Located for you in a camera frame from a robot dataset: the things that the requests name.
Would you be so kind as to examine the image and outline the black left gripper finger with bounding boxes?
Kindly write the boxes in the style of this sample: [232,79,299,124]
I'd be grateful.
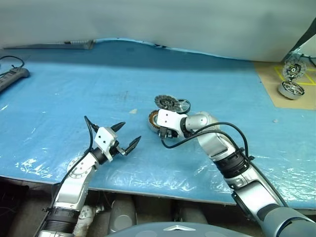
[122,135,142,156]
[111,121,126,133]

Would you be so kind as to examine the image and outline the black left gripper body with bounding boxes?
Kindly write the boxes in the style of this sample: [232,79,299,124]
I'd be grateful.
[112,139,127,157]

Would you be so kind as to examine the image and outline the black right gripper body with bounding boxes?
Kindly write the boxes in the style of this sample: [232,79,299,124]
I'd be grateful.
[158,125,180,140]

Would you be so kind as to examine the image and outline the grey motor housing copper windings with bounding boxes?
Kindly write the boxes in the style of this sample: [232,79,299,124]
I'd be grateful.
[148,109,165,134]

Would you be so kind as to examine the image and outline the silver spoked rotor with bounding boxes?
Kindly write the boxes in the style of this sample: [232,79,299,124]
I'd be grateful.
[282,81,305,96]
[175,98,192,114]

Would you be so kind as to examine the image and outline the grey motor housing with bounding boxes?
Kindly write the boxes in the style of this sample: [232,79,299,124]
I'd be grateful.
[278,80,306,100]

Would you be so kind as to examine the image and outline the blue plastic table mat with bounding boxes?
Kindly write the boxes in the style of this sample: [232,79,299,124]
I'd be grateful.
[0,37,316,209]

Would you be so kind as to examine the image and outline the dark rounded shape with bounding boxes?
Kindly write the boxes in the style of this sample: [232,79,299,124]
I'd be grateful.
[108,196,137,234]

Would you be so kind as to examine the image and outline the white lumpy object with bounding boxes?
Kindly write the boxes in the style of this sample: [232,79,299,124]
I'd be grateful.
[74,204,106,237]

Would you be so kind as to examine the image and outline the grey robot torso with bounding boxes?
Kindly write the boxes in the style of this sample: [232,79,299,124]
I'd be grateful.
[105,221,264,237]

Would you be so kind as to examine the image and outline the brown cardboard sheet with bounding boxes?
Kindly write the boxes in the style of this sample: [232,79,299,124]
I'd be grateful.
[254,60,316,110]

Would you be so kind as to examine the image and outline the dark grey power strip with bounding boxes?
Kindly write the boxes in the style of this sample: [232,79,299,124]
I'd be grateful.
[0,68,30,94]

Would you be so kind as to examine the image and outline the black stand leg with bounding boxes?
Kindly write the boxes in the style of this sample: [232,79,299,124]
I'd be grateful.
[287,18,316,54]

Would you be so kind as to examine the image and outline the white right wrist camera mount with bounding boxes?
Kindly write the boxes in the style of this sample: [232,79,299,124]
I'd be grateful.
[157,109,186,138]

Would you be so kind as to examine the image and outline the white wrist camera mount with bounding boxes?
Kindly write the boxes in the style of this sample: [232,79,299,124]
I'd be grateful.
[94,126,119,162]
[157,109,186,138]

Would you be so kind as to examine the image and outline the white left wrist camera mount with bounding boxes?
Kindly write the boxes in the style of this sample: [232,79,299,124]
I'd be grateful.
[94,126,119,162]

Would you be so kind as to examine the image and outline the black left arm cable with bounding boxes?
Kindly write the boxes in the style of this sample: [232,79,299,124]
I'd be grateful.
[50,115,101,205]

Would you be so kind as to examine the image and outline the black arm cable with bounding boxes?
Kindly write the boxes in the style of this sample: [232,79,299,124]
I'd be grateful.
[50,115,101,205]
[160,121,256,161]

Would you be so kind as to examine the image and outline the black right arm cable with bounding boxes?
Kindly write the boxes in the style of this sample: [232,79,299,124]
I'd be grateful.
[160,121,256,161]

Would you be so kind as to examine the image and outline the grey metal rail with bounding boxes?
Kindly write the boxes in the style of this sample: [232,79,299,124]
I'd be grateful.
[2,39,96,50]

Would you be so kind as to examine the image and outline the black power strip cable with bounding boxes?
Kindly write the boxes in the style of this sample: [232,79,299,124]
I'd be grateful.
[0,55,25,69]

